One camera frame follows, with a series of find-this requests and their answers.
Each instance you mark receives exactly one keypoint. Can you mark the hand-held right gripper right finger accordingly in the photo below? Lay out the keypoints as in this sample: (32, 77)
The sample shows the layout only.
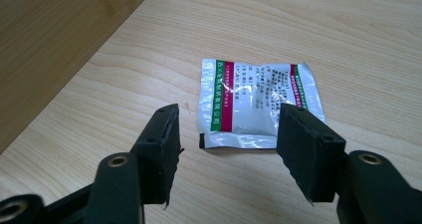
(312, 157)

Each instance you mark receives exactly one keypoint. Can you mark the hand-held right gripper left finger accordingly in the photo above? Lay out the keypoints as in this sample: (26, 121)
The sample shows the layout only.
(159, 157)

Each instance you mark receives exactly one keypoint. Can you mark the white red-green striped sachet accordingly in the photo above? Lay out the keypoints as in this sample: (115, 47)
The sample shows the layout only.
(252, 117)

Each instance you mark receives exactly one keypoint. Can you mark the wooden tea box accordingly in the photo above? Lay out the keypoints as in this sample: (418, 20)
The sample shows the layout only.
(49, 35)

